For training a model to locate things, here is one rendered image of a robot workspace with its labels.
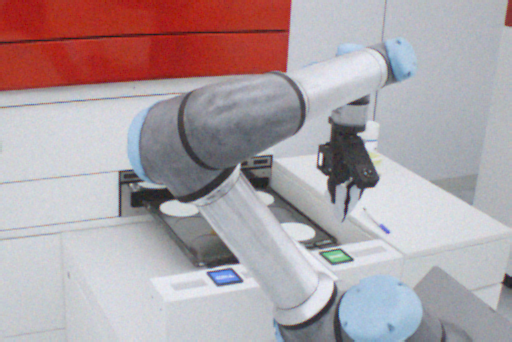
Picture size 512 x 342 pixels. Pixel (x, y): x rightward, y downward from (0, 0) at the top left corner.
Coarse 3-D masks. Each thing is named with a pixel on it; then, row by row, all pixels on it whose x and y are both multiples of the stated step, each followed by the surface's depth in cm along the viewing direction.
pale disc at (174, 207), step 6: (162, 204) 190; (168, 204) 190; (174, 204) 190; (180, 204) 191; (186, 204) 190; (192, 204) 191; (162, 210) 187; (168, 210) 187; (174, 210) 187; (180, 210) 187; (186, 210) 187; (192, 210) 187
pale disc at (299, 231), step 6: (288, 222) 183; (294, 222) 183; (288, 228) 180; (294, 228) 180; (300, 228) 180; (306, 228) 180; (288, 234) 176; (294, 234) 176; (300, 234) 177; (306, 234) 177; (312, 234) 177
